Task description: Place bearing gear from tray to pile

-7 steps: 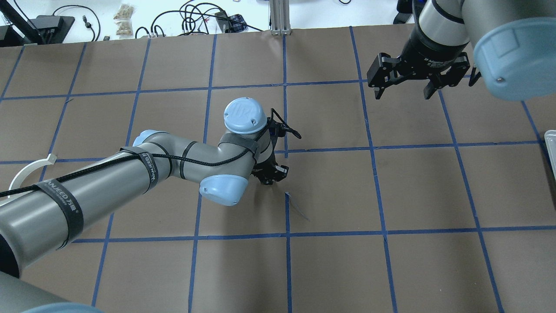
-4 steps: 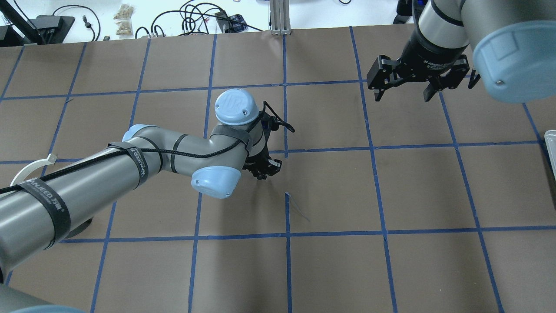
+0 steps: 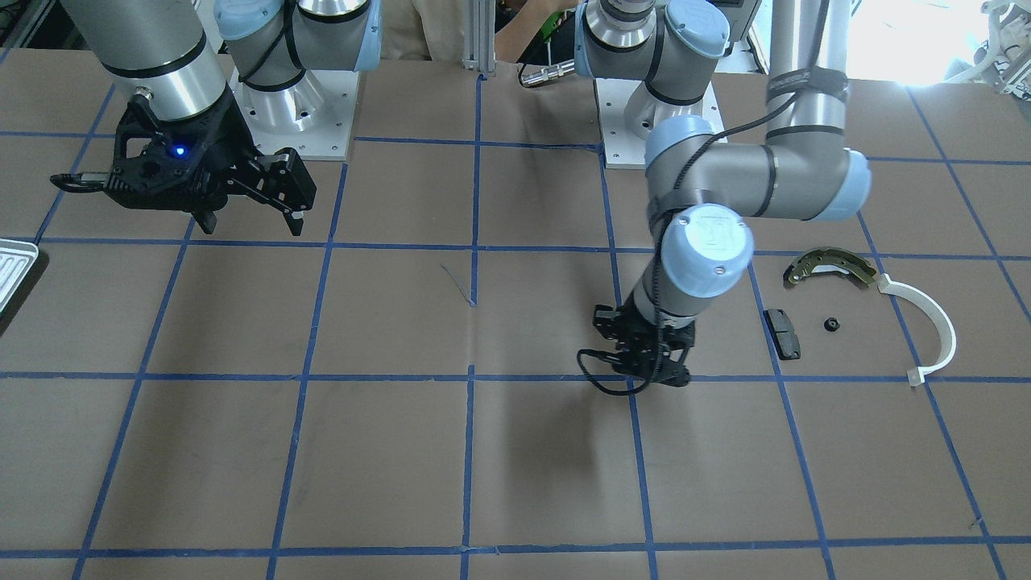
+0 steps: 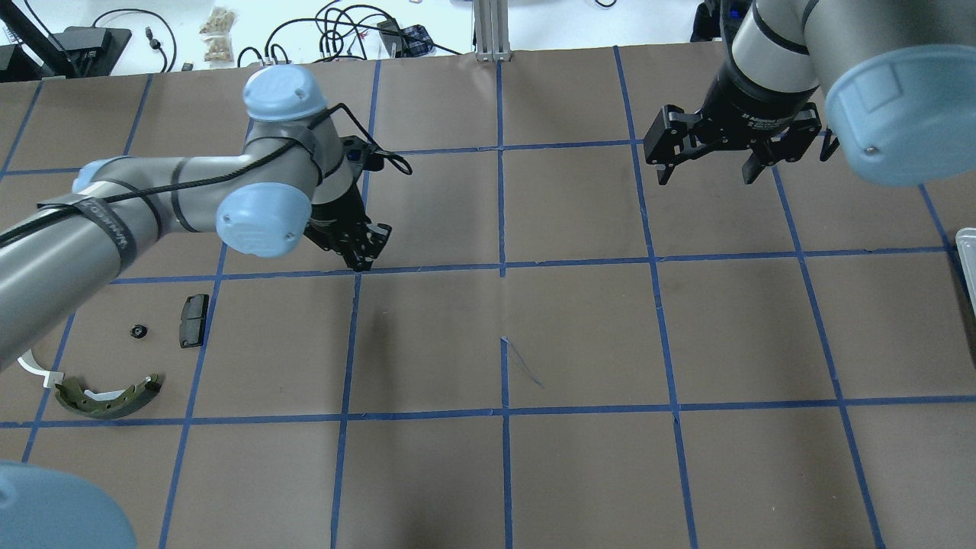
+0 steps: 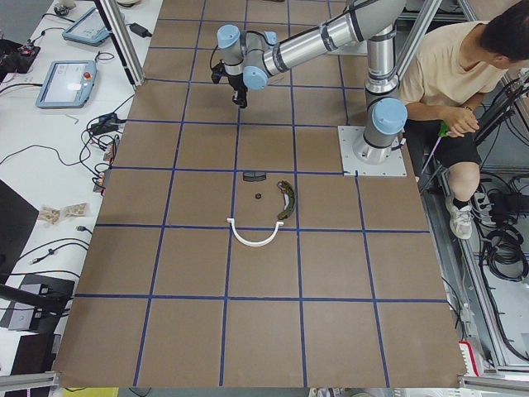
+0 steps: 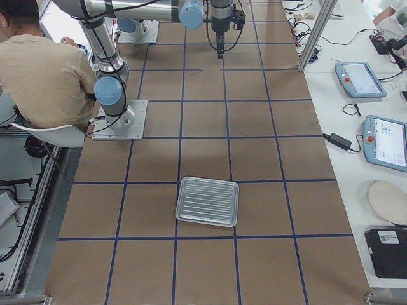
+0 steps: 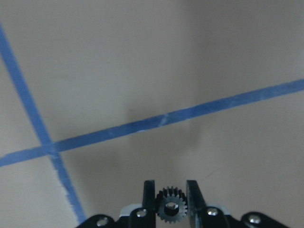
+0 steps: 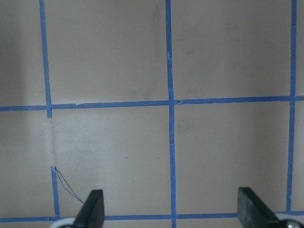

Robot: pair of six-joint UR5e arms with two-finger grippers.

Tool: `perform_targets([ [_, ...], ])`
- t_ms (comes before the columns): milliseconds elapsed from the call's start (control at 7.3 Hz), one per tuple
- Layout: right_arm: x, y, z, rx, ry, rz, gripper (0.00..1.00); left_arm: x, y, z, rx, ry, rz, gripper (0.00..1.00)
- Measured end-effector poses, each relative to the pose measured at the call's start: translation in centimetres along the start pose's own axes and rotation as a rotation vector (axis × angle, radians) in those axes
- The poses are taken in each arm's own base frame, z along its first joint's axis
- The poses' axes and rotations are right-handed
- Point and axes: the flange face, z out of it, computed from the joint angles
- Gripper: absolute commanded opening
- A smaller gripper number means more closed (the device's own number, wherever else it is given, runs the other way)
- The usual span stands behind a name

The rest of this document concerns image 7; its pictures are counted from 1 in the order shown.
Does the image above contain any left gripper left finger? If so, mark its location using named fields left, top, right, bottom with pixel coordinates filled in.
left=129, top=180, right=156, bottom=228

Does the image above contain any small black bearing gear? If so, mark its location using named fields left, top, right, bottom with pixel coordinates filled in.
left=156, top=186, right=188, bottom=224

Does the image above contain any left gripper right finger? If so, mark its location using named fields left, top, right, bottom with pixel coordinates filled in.
left=186, top=180, right=228, bottom=228

